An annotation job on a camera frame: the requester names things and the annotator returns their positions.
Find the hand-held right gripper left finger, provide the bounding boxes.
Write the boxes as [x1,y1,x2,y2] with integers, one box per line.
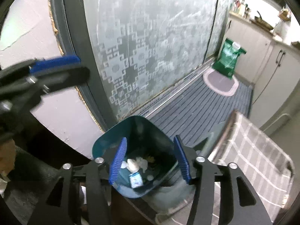
[27,137,127,225]

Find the striped blue floor mat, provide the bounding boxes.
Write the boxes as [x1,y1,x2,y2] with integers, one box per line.
[138,68,255,151]

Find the row of condiment bottles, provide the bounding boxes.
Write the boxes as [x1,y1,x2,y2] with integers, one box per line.
[231,0,251,18]

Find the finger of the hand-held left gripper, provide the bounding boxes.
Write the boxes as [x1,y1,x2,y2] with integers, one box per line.
[0,66,91,116]
[0,55,82,85]

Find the white kitchen cabinet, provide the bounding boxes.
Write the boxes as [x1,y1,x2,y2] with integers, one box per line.
[226,12,300,132]

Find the frosted patterned glass door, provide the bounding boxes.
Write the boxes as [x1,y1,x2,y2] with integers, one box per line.
[207,0,238,57]
[81,0,220,120]

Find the oval grey floor mat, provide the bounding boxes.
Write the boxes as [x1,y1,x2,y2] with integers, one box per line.
[203,70,240,97]

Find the teal plastic trash bin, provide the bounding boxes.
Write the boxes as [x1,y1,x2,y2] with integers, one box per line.
[91,115,185,199]

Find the frying pan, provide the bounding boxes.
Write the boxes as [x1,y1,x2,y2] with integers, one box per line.
[250,10,275,31]

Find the person's left forearm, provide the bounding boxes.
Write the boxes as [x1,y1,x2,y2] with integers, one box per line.
[0,139,16,181]

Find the dark door frame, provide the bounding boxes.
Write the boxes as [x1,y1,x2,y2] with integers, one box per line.
[49,0,118,132]

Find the green rice bag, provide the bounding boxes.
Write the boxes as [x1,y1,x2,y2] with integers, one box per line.
[212,37,247,80]

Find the small potted plant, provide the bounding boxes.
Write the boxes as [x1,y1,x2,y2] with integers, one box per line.
[279,8,292,20]

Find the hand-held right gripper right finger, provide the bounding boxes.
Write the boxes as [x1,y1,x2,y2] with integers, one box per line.
[173,135,273,225]

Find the grey checked tablecloth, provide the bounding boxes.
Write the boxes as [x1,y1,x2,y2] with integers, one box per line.
[207,111,295,216]

